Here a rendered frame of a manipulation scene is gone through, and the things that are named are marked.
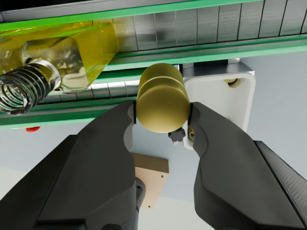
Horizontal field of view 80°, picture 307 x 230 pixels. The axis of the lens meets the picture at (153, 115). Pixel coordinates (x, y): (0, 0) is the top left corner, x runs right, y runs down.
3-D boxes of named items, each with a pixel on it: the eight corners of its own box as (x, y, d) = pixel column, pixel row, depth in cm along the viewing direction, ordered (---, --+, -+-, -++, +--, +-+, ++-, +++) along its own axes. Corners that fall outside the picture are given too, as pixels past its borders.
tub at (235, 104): (243, 61, 49) (258, 71, 42) (233, 129, 61) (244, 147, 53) (177, 67, 51) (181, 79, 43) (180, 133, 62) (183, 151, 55)
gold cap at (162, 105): (139, 61, 14) (132, 82, 10) (186, 63, 14) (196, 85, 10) (139, 103, 16) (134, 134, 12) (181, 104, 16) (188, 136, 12)
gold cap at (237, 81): (232, 91, 48) (227, 84, 51) (244, 81, 46) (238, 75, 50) (224, 82, 46) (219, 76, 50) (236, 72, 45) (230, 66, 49)
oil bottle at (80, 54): (113, 20, 34) (62, 39, 15) (119, 52, 37) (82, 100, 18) (83, 23, 34) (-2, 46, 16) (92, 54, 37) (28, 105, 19)
